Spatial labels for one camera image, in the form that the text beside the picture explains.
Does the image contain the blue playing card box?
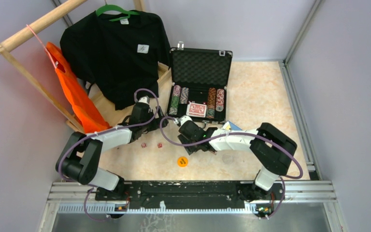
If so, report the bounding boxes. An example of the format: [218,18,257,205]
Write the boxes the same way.
[222,121,242,131]

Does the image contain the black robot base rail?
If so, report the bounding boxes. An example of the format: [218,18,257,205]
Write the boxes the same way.
[95,181,283,210]

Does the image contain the orange black chip stack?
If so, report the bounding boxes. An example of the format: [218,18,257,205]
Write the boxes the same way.
[206,87,216,118]

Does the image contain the green clothes hanger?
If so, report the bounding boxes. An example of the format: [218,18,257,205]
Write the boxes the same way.
[95,4,139,21]

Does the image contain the wooden clothes rack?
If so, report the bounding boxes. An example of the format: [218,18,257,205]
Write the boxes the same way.
[0,0,173,130]

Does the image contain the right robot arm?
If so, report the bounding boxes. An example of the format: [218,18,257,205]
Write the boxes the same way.
[178,120,298,202]

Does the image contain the black t-shirt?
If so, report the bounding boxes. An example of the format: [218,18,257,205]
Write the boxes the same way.
[60,11,170,110]

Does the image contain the clear round button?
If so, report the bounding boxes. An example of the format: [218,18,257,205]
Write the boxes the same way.
[222,154,234,165]

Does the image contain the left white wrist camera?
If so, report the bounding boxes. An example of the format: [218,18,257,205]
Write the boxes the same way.
[137,96,150,105]

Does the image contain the red white chip stack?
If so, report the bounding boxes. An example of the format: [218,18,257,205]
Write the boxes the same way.
[215,89,225,112]

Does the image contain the orange round dealer button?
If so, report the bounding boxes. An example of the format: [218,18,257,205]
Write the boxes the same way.
[177,157,188,167]

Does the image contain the green grey chip stack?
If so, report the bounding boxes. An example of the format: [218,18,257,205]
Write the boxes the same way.
[169,85,181,115]

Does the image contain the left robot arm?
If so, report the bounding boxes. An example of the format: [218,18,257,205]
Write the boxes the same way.
[55,101,164,201]

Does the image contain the black aluminium poker case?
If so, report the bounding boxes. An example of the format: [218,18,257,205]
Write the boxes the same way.
[166,42,233,124]

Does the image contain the purple blue chip stack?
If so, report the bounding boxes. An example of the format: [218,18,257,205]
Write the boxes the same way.
[179,87,189,104]

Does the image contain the red playing card deck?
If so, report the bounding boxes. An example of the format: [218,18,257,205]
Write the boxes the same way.
[186,102,207,117]

